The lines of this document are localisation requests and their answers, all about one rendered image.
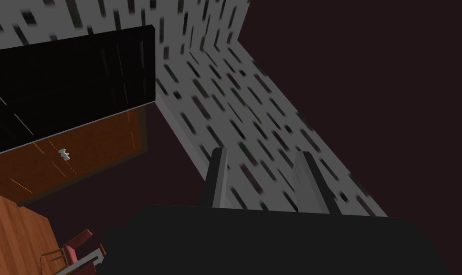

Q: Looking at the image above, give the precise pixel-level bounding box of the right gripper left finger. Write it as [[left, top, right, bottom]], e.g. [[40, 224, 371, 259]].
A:
[[200, 147, 229, 209]]

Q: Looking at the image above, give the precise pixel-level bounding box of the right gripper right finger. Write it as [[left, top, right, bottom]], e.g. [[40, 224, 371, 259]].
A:
[[293, 150, 342, 215]]

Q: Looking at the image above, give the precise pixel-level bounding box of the red armchair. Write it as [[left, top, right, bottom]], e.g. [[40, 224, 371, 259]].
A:
[[41, 229, 107, 275]]

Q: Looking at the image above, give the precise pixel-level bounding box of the brown wooden door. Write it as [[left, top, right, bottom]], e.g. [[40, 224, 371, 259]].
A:
[[0, 105, 148, 207]]

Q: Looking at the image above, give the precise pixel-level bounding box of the black cabinet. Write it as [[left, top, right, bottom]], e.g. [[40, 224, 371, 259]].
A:
[[0, 25, 156, 158]]

